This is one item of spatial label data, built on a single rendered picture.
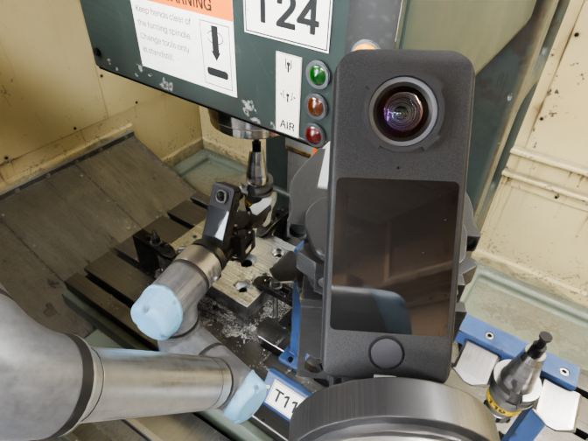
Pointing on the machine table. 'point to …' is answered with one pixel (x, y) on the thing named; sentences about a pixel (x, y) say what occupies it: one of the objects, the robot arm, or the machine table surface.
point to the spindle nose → (237, 129)
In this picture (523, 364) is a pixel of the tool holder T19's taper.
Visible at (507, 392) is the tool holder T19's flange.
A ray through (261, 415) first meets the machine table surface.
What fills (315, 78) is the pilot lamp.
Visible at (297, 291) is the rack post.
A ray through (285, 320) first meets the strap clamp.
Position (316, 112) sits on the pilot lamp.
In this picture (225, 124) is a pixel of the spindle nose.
